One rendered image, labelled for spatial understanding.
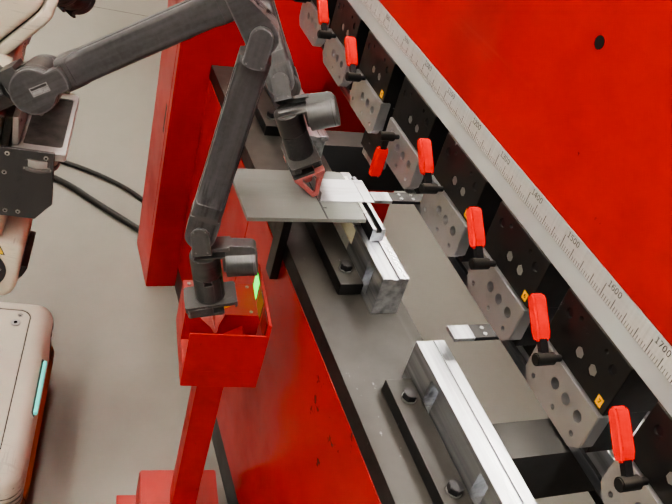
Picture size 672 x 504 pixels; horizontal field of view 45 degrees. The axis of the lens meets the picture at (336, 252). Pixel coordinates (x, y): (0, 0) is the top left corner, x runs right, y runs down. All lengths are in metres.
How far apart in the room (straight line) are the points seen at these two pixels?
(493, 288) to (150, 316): 1.77
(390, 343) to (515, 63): 0.65
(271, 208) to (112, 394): 1.10
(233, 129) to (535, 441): 0.79
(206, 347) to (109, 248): 1.51
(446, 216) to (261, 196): 0.47
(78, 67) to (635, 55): 0.86
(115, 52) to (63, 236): 1.81
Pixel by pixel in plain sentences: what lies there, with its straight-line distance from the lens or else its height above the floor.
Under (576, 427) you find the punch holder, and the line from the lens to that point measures 1.13.
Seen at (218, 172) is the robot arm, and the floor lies 1.16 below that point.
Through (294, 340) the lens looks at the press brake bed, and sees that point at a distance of 1.76.
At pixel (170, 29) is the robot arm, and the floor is 1.38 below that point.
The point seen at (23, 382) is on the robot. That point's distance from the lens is 2.24.
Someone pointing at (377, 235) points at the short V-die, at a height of 0.98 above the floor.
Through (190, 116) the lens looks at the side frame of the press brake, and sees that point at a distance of 2.58.
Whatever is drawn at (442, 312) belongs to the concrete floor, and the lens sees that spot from 3.23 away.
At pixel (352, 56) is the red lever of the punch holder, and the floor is 1.29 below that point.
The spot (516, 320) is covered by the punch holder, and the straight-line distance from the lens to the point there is 1.22.
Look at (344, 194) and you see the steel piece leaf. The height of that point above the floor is 1.00.
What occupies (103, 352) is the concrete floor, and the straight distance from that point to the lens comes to 2.71.
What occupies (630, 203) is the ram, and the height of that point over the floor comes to 1.49.
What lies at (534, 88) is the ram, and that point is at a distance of 1.21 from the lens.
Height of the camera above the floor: 1.92
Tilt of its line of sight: 35 degrees down
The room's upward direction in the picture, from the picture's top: 17 degrees clockwise
